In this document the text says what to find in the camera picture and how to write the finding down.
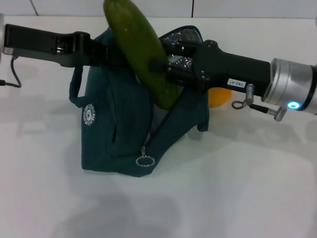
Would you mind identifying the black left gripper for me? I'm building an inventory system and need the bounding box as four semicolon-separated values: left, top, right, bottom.
4;23;131;68

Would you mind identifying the left gripper cable with plug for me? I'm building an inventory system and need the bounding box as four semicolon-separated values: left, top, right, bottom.
0;57;22;88

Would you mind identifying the orange pear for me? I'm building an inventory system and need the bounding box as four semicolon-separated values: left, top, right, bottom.
209;87;233;108

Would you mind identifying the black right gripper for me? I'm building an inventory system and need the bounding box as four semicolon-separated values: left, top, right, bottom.
151;39;271;96

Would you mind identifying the green cucumber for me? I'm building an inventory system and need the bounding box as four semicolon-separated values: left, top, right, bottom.
103;0;179;110

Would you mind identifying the dark teal insulated lunch bag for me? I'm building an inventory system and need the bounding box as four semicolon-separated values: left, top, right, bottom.
68;24;211;179

